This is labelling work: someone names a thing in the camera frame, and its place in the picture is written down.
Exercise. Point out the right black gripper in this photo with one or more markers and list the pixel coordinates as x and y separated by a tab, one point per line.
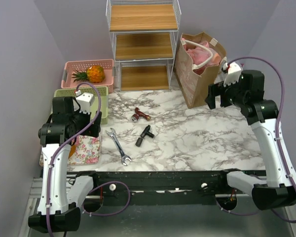
218	89

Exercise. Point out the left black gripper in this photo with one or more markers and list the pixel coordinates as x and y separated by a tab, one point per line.
95	129

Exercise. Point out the brown paper grocery bag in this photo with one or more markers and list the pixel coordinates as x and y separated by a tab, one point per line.
193	86

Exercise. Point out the pink plastic bag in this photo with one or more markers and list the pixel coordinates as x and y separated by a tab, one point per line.
199	55

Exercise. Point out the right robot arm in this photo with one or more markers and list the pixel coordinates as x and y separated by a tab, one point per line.
246	92

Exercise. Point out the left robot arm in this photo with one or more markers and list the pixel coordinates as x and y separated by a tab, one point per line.
59	208

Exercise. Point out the orange bread toy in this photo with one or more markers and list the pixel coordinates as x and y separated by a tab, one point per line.
72	151

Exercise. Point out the floral tray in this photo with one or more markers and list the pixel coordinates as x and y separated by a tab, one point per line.
87	151

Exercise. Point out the green plastic basket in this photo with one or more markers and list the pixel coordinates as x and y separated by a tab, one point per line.
104	93

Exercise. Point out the toy pineapple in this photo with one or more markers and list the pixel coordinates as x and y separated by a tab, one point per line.
94	74

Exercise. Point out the pink plastic basket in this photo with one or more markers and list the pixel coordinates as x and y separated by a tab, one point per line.
73	66

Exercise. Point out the silver open-end wrench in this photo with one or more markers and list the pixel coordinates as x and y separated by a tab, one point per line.
124	157

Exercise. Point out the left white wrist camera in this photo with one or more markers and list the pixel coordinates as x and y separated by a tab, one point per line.
83	102

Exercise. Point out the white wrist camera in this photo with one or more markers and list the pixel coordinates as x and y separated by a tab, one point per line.
231	73
83	102

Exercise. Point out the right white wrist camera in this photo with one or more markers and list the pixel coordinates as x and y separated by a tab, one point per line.
231	73

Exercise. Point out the black T-handle tool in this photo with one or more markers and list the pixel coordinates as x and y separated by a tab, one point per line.
146	132

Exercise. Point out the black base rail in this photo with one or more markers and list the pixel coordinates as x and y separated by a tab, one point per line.
158	187

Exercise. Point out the white wire wooden shelf rack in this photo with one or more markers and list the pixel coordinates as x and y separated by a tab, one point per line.
144	36

